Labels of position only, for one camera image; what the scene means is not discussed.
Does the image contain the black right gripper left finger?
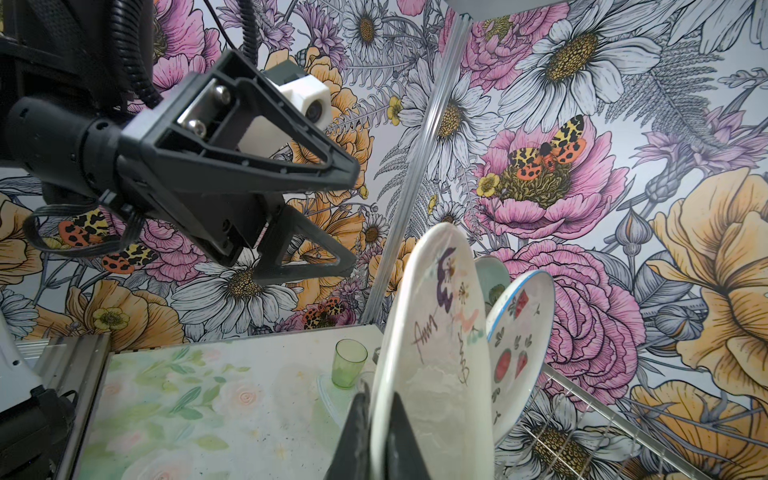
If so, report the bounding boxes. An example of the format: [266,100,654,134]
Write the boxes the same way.
[324,383,371,480]

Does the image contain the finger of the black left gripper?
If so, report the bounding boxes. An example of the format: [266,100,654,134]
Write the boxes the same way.
[252,205,357,285]

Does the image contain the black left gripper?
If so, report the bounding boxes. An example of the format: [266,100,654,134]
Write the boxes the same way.
[5,50,360,266]

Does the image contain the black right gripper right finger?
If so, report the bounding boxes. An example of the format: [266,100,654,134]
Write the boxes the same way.
[385,393,431,480]

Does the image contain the green glass tumbler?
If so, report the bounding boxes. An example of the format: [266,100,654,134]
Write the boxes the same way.
[331,338,368,389]

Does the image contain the clear pink glass tumbler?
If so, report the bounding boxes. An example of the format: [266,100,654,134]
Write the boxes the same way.
[355,371,375,397]

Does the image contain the metal two-tier dish rack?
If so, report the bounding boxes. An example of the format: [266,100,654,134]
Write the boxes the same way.
[494,365,707,479]

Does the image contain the white watermelon pattern plate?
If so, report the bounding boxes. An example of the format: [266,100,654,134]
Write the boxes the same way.
[486,270,555,444]

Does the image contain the teal rimmed plate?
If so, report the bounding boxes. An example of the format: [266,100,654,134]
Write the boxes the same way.
[474,255,511,314]

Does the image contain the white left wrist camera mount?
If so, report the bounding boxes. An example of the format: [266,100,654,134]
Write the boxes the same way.
[238,60,333,157]

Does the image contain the left rear aluminium frame post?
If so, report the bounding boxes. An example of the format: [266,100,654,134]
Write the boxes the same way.
[361,13,472,325]

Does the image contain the front aluminium rail base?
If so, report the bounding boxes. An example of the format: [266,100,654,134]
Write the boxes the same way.
[16,334,111,479]

